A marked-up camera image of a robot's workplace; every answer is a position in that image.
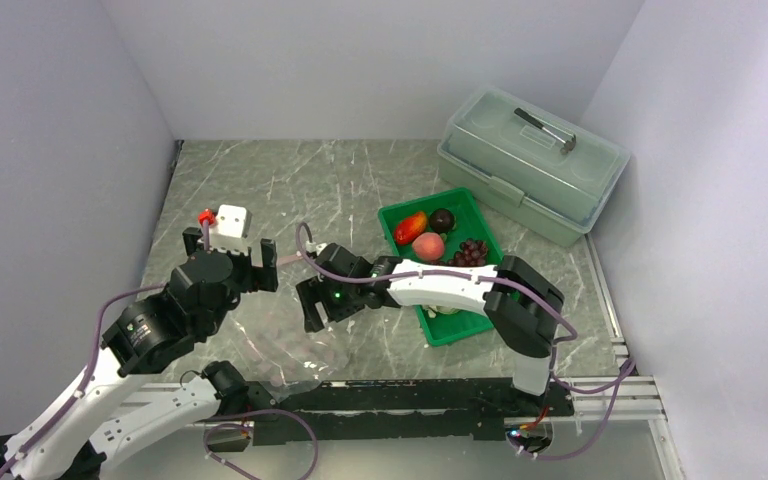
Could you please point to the red mango fruit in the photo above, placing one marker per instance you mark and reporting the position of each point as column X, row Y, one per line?
column 410, row 228

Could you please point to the pale green lidded storage box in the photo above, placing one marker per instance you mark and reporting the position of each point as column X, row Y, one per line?
column 537, row 169

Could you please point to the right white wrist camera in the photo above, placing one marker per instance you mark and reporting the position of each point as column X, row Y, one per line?
column 314, row 249

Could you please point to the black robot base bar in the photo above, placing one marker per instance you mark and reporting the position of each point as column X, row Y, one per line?
column 483, row 409

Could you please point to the pink peach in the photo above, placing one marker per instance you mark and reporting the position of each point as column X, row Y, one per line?
column 429, row 247

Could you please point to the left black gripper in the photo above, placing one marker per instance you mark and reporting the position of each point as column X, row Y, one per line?
column 259, row 277

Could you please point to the clear zip top bag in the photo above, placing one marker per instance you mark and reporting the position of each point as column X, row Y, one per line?
column 266, row 341

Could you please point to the purple grape bunch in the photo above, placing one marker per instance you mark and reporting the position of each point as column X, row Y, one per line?
column 470, row 253

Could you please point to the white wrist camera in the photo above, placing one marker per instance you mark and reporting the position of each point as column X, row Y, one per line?
column 314, row 249
column 225, row 228

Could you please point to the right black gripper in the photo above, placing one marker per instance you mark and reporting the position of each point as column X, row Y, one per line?
column 314, row 290

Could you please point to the aluminium frame rail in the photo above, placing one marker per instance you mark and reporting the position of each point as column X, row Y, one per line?
column 596, row 401

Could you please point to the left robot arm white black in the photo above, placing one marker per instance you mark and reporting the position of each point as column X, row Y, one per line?
column 80, row 435

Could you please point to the dark purple mangosteen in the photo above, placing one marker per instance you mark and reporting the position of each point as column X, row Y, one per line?
column 442, row 221

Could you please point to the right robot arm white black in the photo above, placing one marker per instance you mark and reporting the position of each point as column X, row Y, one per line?
column 523, row 307

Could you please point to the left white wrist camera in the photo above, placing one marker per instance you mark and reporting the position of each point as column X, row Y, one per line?
column 225, row 228

